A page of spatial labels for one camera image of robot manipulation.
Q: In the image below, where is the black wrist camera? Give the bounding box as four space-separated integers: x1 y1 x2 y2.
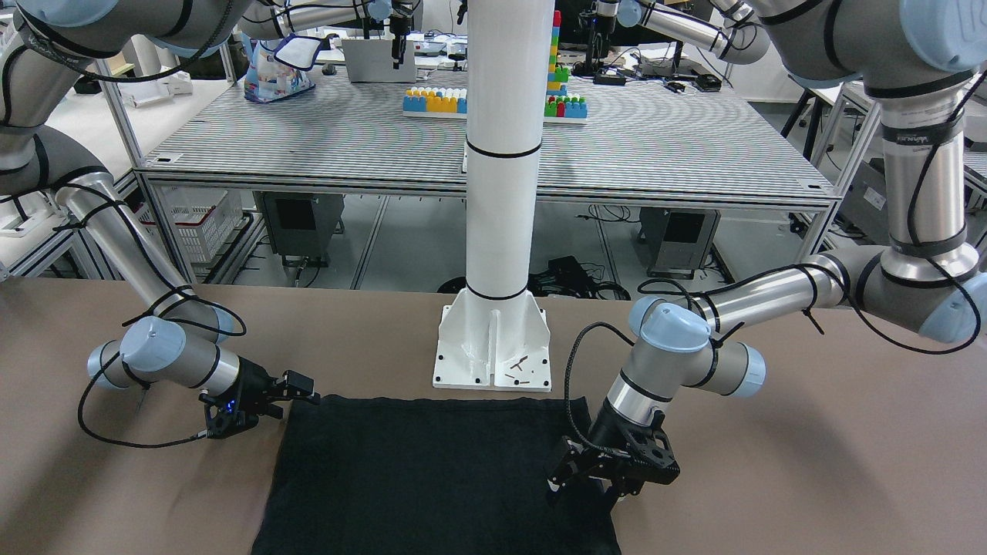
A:
621 426 681 485
200 391 260 439

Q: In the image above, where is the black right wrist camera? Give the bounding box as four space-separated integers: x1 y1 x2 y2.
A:
200 391 260 439

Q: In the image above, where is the black printed t-shirt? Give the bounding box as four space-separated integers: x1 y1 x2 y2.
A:
251 395 620 554

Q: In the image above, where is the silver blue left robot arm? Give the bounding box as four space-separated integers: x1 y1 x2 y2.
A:
547 1 985 508

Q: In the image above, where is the colourful toy block stack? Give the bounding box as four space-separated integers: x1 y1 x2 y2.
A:
403 9 588 124

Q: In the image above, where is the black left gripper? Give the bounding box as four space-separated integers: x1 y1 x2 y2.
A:
546 400 665 513

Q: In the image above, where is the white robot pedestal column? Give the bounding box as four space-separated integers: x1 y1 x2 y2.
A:
433 1 554 392

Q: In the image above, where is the blue printed plastic bag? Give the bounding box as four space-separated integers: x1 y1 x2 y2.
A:
242 34 322 104

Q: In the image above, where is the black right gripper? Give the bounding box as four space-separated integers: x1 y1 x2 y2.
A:
228 356 321 425

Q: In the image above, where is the white plastic crate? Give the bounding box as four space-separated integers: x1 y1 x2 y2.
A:
163 187 243 264

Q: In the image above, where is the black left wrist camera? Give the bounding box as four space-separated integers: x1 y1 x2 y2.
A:
621 426 681 485

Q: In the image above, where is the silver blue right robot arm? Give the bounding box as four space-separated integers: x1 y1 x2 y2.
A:
2 1 320 436

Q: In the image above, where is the striped metal work table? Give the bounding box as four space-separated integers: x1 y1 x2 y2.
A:
133 74 841 260

